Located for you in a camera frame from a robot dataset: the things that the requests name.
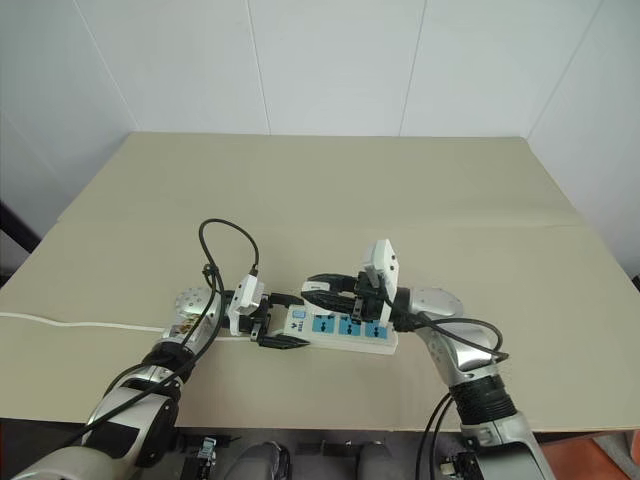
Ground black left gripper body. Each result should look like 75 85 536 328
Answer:
237 293 275 347

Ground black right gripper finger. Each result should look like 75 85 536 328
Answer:
305 272 359 292
299 288 359 317

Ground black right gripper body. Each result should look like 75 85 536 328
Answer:
348 271 390 325

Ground white power strip blue sockets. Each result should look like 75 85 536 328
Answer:
244 303 402 357

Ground dark rounded grey shape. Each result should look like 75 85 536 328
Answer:
238 440 294 480

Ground dark furniture beside table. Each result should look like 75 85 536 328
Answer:
0 198 45 290

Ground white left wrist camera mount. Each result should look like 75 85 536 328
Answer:
227 273 267 337

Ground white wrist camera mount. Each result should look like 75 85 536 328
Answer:
227 273 267 337
360 238 402 327

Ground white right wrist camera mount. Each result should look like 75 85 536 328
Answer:
360 238 402 327

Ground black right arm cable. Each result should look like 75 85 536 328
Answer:
397 315 511 480

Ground white power strip cord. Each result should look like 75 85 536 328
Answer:
0 311 249 342

